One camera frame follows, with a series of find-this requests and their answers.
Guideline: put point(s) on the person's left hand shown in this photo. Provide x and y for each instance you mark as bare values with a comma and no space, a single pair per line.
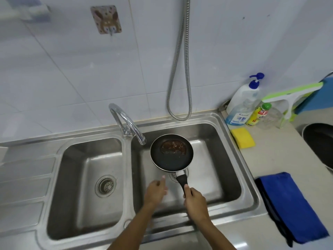
154,193

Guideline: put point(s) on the person's right hand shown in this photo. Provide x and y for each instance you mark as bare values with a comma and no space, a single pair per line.
196,205

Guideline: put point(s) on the small black frying pan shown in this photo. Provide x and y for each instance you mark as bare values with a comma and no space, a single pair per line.
169,158

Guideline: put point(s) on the yellow sponge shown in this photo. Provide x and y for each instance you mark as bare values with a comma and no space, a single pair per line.
243,137

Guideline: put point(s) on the blue microfibre cloth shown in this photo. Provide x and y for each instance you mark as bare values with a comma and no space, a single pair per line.
286,205

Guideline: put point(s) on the medium black frying pan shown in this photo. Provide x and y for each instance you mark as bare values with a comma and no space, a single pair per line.
320,143

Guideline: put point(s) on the person's right forearm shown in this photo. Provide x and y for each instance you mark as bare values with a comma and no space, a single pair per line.
213,234

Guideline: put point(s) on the person's left forearm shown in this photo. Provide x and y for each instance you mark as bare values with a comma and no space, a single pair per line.
132,229

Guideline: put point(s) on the metal sink strainer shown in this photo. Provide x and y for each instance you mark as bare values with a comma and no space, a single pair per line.
173,176
104,186

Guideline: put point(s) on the stainless steel double sink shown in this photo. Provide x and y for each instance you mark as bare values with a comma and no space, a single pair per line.
85,166

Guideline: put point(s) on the chrome faucet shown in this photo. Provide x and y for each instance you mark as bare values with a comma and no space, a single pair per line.
128,122

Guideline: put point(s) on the small yellow bottle green cap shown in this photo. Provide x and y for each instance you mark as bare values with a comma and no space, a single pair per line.
256,115

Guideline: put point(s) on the clear pump soap bottle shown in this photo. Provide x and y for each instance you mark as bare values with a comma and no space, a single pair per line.
240,101

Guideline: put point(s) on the clear glass cup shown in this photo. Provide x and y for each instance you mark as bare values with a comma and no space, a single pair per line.
271,118

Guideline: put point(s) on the green white squeegee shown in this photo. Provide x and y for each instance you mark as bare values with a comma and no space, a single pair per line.
288,94

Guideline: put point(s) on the blue cutting board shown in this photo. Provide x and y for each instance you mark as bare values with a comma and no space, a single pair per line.
320,98

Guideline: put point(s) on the brown adhesive wall hook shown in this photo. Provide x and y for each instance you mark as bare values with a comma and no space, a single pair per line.
106,19

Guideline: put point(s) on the white wall shelf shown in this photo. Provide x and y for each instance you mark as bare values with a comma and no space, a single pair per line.
23,12

